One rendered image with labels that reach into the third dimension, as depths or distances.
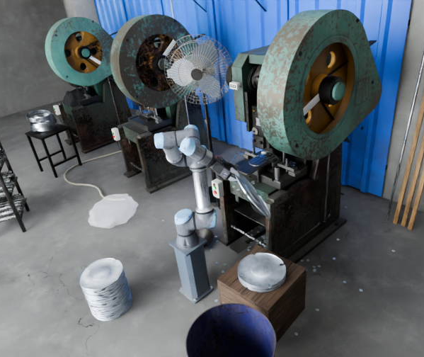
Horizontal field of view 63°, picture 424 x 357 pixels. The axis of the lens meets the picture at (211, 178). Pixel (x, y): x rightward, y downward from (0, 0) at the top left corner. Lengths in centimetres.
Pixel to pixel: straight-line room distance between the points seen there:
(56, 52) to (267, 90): 340
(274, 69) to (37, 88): 709
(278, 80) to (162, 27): 180
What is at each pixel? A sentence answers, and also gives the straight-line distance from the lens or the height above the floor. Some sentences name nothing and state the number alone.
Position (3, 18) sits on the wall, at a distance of 834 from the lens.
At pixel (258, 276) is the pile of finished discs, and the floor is 39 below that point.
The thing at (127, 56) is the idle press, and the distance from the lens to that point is 326.
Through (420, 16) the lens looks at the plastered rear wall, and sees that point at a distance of 312.
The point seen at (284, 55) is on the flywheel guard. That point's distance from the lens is 185.
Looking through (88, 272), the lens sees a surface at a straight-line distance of 261.
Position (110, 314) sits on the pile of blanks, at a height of 6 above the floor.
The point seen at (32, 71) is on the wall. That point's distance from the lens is 846.
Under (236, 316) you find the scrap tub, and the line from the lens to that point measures 198.
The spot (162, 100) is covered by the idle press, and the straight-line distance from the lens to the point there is 346.
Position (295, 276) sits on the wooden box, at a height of 35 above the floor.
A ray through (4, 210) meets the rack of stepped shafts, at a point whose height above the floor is 23.
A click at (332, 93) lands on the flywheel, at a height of 133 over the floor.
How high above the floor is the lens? 192
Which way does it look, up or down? 29 degrees down
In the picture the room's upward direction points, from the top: 7 degrees counter-clockwise
